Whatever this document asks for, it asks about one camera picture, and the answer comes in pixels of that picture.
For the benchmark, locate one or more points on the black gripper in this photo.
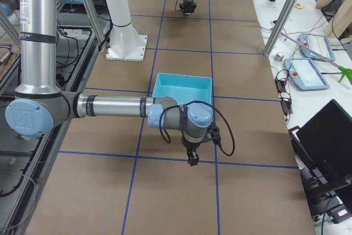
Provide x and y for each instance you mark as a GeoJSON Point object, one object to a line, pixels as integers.
{"type": "Point", "coordinates": [191, 146]}
{"type": "Point", "coordinates": [188, 0]}

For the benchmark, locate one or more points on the near teach pendant tablet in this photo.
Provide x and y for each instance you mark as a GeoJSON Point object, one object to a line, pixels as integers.
{"type": "Point", "coordinates": [305, 75]}

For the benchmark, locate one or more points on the teach pendant tablet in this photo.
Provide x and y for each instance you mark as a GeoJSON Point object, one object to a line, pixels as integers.
{"type": "Point", "coordinates": [305, 75]}
{"type": "Point", "coordinates": [319, 44]}

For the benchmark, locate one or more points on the green tipped grabber stick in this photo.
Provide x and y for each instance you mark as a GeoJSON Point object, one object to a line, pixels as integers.
{"type": "Point", "coordinates": [346, 72]}

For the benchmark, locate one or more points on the black laptop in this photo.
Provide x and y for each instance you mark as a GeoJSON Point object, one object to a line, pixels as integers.
{"type": "Point", "coordinates": [324, 145]}

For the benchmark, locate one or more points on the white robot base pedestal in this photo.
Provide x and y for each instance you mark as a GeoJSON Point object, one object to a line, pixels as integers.
{"type": "Point", "coordinates": [125, 42]}

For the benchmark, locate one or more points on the light blue plastic bin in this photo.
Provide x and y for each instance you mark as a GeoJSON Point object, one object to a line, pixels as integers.
{"type": "Point", "coordinates": [184, 89]}

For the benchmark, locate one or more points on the far teach pendant tablet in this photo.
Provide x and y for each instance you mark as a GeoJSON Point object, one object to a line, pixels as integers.
{"type": "Point", "coordinates": [319, 44]}

